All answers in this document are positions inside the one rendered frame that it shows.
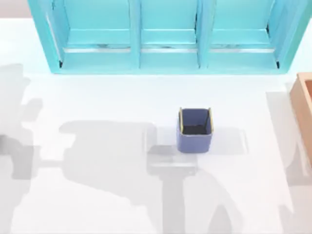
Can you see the salmon-coloured shallow box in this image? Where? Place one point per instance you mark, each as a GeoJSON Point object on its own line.
{"type": "Point", "coordinates": [301, 97]}

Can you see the light blue rack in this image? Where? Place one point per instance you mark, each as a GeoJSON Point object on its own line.
{"type": "Point", "coordinates": [168, 61]}

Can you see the blue square plant pot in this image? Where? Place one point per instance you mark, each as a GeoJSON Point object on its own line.
{"type": "Point", "coordinates": [193, 143]}

